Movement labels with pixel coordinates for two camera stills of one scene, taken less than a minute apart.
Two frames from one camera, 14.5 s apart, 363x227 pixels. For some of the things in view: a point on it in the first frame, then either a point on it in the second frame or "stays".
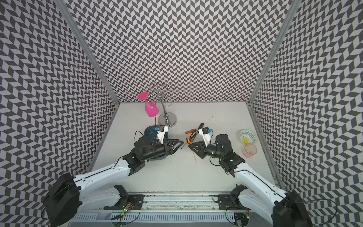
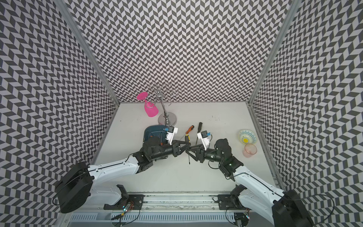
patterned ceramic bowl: (247, 136) stays
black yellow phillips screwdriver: (193, 136) → (187, 139)
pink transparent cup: (249, 150) stays
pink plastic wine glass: (151, 109) stays
